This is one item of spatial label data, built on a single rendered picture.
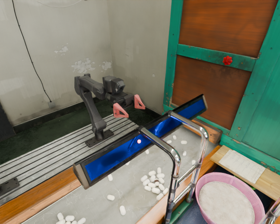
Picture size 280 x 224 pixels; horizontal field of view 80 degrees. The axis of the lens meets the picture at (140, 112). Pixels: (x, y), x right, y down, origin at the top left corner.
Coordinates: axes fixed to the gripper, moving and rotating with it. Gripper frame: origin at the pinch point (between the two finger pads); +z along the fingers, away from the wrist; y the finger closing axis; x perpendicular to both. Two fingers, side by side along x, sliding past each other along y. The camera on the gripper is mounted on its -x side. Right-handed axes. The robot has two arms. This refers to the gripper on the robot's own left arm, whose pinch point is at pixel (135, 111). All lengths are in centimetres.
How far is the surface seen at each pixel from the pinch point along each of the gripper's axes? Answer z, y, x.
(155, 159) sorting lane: 5.6, 9.4, 33.2
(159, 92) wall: -86, 121, 64
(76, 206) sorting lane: 0.1, -34.2, 33.2
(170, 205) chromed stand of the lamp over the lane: 30.8, -11.4, 18.9
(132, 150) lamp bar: 16.4, -16.0, 0.0
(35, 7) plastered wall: -197, 25, -34
